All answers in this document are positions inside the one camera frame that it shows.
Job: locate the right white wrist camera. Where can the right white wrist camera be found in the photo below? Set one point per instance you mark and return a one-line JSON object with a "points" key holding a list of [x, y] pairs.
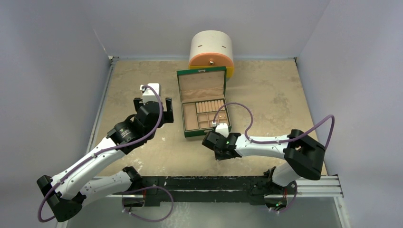
{"points": [[221, 128]]}

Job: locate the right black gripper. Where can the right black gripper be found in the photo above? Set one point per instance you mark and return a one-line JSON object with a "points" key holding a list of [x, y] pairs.
{"points": [[209, 140]]}

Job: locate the aluminium frame rail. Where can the aluminium frame rail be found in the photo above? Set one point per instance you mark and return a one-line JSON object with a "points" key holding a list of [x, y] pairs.
{"points": [[94, 131]]}

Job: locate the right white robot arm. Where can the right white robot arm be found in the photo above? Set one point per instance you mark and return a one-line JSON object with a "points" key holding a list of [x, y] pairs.
{"points": [[303, 155]]}

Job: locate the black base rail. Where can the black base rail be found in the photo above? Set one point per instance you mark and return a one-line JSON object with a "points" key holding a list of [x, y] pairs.
{"points": [[254, 190]]}

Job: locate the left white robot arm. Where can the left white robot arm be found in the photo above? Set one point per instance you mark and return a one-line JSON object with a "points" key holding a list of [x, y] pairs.
{"points": [[69, 191]]}

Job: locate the white orange round drawer box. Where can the white orange round drawer box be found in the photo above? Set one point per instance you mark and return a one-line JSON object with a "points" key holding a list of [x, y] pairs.
{"points": [[212, 48]]}

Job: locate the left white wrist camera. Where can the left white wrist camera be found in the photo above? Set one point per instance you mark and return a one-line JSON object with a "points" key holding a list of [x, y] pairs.
{"points": [[151, 93]]}

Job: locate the green jewelry tray insert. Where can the green jewelry tray insert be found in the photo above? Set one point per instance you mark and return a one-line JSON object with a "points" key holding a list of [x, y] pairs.
{"points": [[200, 115]]}

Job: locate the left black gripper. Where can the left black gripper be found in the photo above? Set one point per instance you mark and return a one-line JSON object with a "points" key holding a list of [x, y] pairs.
{"points": [[167, 116]]}

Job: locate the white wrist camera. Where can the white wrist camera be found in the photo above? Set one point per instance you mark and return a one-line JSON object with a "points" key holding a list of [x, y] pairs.
{"points": [[151, 93], [221, 128]]}

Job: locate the green jewelry box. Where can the green jewelry box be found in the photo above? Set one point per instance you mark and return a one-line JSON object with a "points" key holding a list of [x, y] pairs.
{"points": [[201, 84]]}

